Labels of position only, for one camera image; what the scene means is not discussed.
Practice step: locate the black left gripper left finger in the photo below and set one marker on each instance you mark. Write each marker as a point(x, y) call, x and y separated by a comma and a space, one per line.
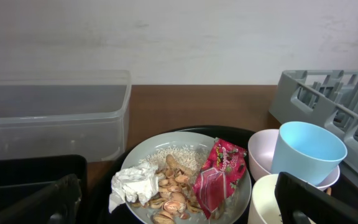
point(57, 202)

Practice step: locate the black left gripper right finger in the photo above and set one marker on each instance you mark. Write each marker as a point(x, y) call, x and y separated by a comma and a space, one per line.
point(300, 202)

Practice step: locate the cream white cup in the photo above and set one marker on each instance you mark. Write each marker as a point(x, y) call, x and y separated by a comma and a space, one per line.
point(263, 206)

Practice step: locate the light blue cup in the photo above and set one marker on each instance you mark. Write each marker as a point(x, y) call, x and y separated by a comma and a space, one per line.
point(307, 151)

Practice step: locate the grey plate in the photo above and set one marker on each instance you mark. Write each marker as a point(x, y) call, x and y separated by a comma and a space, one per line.
point(236, 209)

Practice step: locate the red snack wrapper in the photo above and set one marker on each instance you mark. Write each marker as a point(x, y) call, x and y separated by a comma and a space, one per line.
point(219, 176)

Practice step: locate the grey dishwasher rack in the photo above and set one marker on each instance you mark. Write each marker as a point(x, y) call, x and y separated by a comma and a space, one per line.
point(326, 98)

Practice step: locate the round black tray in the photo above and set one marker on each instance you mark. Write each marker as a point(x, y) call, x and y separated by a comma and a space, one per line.
point(96, 209)

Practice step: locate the black rectangular tray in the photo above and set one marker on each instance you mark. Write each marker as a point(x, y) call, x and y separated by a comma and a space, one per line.
point(20, 178)

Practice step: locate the crumpled white tissue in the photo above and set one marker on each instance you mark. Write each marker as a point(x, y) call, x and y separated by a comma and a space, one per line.
point(132, 184)

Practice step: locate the clear plastic bin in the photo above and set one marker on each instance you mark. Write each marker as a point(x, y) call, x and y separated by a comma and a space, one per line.
point(64, 112)

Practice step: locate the rice and peanut shells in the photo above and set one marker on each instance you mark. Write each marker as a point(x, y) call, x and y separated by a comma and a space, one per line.
point(176, 172)

